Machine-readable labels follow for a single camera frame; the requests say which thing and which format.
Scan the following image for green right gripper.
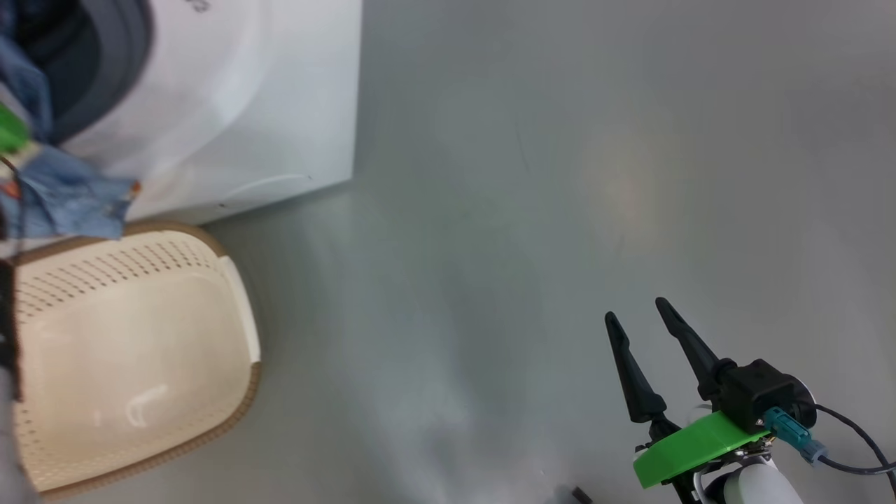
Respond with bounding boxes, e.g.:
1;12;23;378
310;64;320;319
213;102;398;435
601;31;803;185
605;297;774;504

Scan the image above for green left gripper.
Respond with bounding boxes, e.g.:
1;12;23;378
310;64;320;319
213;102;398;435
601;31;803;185
0;101;31;155

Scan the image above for blue cartoon-print garment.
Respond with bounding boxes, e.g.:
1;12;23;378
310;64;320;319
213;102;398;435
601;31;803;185
0;0;141;241

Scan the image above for grey rubber door gasket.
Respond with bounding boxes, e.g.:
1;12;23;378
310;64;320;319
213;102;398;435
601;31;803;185
38;0;155;146

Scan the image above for white front-load washing machine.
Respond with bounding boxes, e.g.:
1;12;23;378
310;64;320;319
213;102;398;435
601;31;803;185
0;0;363;226

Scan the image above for cream perforated laundry basket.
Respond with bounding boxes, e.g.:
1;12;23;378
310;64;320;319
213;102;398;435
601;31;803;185
0;222;263;500

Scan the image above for round filter cover panel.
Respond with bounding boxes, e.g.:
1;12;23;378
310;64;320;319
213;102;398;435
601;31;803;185
223;173;313;205

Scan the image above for teal right camera connector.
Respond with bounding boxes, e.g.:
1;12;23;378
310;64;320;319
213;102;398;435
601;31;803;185
762;407;828;466

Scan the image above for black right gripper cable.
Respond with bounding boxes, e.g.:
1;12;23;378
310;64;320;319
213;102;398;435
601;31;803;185
811;402;896;492

